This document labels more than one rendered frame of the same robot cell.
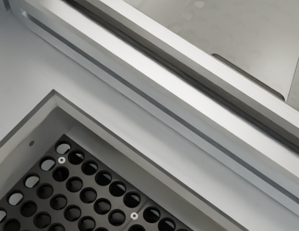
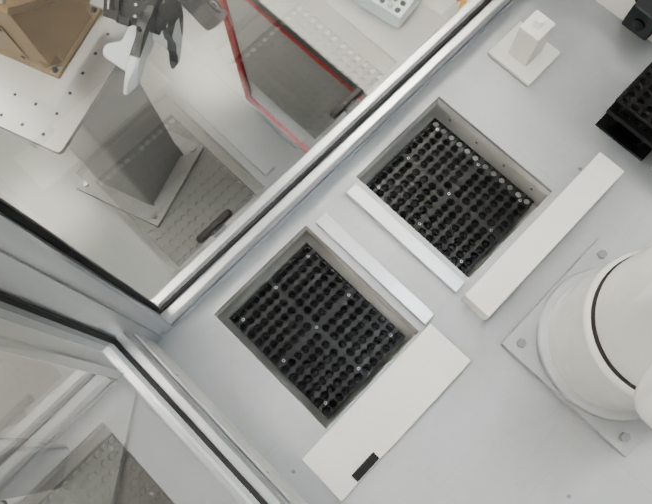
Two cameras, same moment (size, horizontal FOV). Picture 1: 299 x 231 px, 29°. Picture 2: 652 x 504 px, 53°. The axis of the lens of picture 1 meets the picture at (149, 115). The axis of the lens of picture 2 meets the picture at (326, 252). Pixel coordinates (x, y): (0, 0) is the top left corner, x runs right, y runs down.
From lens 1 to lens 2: 0.65 m
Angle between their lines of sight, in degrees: 29
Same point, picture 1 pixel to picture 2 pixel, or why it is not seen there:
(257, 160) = (271, 225)
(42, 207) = (266, 329)
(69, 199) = (264, 316)
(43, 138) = not seen: hidden behind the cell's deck
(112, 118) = (234, 287)
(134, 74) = (224, 269)
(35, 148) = not seen: hidden behind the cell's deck
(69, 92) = (217, 306)
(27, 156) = not seen: hidden behind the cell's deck
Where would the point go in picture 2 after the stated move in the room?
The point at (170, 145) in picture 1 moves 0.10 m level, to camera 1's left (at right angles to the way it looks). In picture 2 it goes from (252, 262) to (243, 325)
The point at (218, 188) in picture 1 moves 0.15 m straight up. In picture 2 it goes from (275, 245) to (264, 214)
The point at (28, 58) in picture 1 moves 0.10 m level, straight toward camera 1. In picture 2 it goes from (194, 325) to (257, 309)
